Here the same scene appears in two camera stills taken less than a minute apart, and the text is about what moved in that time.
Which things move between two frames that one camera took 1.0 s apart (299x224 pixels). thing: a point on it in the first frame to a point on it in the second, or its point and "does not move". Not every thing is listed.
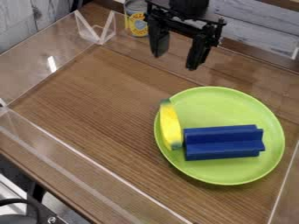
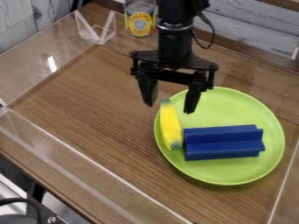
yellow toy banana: x=172 y=124 does not move
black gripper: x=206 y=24 to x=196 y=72
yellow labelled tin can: x=135 y=10 does not move
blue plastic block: x=228 y=142 does not move
